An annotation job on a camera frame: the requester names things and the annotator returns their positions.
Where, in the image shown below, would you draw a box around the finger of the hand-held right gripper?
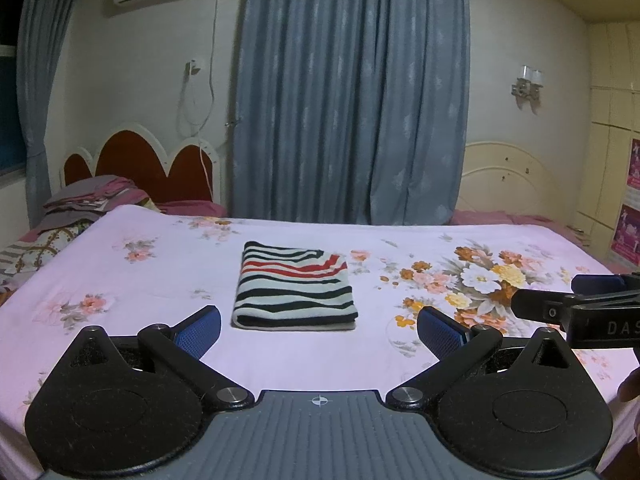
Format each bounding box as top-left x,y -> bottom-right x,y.
571,272 -> 640,295
510,287 -> 577,322

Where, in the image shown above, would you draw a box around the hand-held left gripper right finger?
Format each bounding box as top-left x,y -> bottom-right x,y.
386,306 -> 591,413

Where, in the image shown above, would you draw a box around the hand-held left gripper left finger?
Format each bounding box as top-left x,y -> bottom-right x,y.
50,305 -> 256,414

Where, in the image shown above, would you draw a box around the black red white striped sweater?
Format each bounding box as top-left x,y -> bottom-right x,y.
231,240 -> 360,332

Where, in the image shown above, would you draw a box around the person's right hand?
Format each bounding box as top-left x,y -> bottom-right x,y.
617,365 -> 640,447

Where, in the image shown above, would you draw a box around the pink floral bed sheet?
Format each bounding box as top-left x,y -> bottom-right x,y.
0,204 -> 640,480

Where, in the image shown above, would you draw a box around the dark pink under sheet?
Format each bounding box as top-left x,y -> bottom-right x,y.
159,200 -> 583,241

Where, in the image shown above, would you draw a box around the cream headboard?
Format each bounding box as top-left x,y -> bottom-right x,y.
461,140 -> 567,222

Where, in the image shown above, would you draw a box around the cream wardrobe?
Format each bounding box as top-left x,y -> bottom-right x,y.
574,21 -> 640,273

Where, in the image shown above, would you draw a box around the patterned pillow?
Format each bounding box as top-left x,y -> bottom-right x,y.
0,219 -> 97,288

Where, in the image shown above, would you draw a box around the red scalloped headboard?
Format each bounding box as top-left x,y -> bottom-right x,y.
60,121 -> 221,206

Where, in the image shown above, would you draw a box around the wide blue-grey curtain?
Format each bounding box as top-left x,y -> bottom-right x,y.
229,0 -> 472,227

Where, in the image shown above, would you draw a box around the narrow blue-grey curtain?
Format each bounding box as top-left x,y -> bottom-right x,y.
17,0 -> 88,228

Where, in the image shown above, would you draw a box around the dark window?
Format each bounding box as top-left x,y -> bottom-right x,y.
0,0 -> 27,173

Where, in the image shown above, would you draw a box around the large pink wall poster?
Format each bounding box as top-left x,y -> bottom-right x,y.
609,203 -> 640,262

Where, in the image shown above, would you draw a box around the small pink wall poster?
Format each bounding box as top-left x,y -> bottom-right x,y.
627,138 -> 640,192

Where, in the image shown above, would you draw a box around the wall lamp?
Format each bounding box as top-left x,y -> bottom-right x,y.
510,64 -> 545,112

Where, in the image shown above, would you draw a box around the white power cable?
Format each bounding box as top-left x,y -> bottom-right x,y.
176,0 -> 221,192

